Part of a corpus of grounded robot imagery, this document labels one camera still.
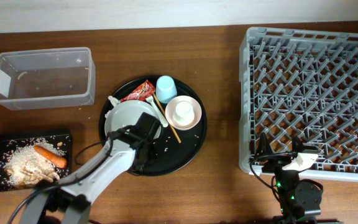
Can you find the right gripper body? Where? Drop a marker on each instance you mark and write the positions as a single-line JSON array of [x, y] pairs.
[[276, 163]]

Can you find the clear plastic bin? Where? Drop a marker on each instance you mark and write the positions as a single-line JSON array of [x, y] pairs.
[[47, 78]]

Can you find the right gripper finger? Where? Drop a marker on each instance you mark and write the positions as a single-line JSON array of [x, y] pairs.
[[298, 146], [264, 147]]

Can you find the black rectangular tray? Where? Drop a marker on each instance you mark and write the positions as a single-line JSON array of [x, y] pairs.
[[59, 141]]

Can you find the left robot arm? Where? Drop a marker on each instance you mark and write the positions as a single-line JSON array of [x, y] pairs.
[[126, 149]]

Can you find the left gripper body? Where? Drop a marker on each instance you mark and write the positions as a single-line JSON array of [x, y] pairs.
[[142, 163]]

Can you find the white plastic fork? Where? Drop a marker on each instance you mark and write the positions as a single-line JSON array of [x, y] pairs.
[[161, 117]]

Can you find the grey dishwasher rack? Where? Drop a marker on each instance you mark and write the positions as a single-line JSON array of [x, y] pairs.
[[300, 83]]

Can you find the white cup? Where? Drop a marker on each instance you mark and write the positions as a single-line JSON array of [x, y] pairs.
[[184, 113]]

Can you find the orange carrot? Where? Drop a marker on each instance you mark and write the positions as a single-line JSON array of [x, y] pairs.
[[56, 160]]

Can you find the rice and nuts pile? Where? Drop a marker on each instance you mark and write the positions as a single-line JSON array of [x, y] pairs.
[[26, 168]]

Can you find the round black tray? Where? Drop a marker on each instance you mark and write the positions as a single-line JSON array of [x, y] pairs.
[[169, 155]]

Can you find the grey plate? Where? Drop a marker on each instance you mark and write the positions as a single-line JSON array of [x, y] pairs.
[[128, 114]]

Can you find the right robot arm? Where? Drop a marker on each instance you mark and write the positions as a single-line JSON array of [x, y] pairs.
[[299, 199]]

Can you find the pink bowl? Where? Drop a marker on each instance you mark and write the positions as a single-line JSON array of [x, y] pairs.
[[170, 109]]

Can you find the light blue cup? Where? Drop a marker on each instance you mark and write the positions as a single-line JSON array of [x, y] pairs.
[[165, 89]]

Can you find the crumpled white tissue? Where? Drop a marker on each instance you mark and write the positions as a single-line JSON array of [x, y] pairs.
[[114, 102]]

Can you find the red snack wrapper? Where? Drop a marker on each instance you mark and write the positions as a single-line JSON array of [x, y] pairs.
[[143, 91]]

